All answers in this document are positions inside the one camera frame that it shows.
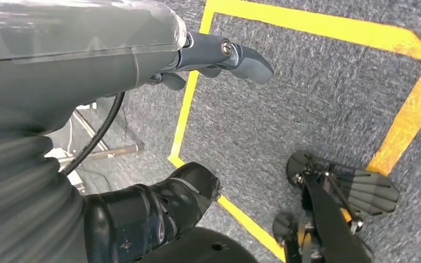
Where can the yellow floor tape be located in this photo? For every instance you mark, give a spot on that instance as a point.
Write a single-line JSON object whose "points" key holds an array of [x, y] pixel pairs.
{"points": [[305, 27]]}

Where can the stainless steel workbench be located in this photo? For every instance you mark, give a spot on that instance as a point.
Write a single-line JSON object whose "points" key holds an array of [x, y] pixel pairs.
{"points": [[123, 149]]}

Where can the black robot leg cover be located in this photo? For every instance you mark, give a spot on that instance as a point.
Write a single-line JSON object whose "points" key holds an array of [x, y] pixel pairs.
{"points": [[196, 250]]}

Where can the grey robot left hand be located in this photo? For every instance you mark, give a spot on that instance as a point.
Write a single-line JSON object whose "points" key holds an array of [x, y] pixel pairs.
{"points": [[69, 61]]}

